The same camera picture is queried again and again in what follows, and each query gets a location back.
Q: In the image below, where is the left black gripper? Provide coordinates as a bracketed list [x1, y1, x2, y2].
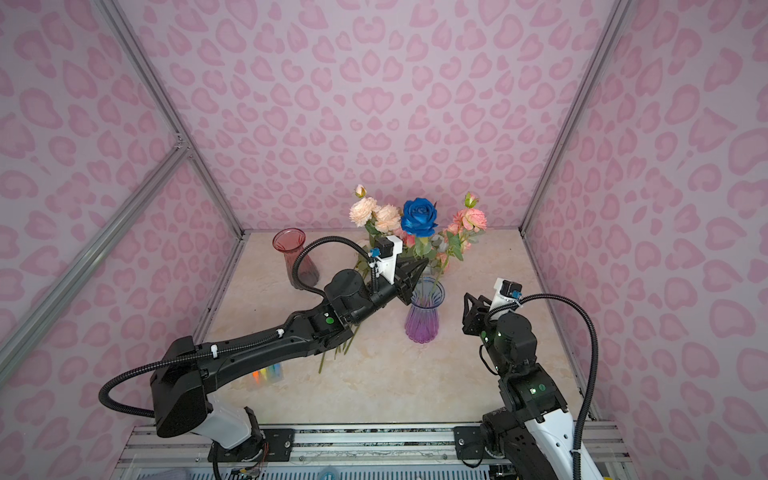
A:
[350, 251, 428, 328]

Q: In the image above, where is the blue rose stem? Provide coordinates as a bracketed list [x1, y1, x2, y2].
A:
[401, 198, 438, 277]

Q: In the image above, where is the purple blue glass vase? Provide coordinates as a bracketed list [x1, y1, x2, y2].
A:
[405, 277, 446, 344]

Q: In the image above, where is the pink spray rose stem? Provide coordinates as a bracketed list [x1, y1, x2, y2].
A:
[433, 192, 487, 279]

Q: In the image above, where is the cream peach rose stem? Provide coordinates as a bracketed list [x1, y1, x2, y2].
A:
[348, 184, 402, 251]

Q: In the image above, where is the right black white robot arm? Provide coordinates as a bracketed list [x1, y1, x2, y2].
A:
[462, 291, 603, 479]

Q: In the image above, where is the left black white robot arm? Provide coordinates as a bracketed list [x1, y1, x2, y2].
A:
[150, 259, 427, 449]

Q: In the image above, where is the red glass vase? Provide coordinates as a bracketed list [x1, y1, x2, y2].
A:
[272, 228, 319, 289]

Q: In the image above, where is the pile of pink roses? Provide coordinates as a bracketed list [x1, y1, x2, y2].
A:
[303, 235, 438, 352]

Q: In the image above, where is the pack of coloured markers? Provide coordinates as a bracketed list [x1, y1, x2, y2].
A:
[251, 363, 283, 388]

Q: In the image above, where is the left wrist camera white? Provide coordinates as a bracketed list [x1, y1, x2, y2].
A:
[369, 235, 403, 285]

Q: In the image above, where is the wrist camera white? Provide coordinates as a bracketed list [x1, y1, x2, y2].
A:
[490, 278, 522, 311]
[369, 235, 403, 285]

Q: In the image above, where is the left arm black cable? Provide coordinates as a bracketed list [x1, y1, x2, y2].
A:
[291, 235, 379, 298]

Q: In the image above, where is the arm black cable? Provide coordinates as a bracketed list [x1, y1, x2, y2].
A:
[291, 235, 379, 298]
[497, 293, 600, 480]

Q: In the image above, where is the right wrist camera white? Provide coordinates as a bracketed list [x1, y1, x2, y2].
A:
[490, 278, 522, 311]

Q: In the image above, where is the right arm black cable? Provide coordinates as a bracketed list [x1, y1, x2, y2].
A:
[497, 293, 600, 480]

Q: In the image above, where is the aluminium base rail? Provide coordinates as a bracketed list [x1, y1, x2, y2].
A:
[113, 419, 631, 480]

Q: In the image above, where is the diagonal aluminium frame bar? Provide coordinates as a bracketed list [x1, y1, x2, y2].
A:
[1, 141, 189, 385]

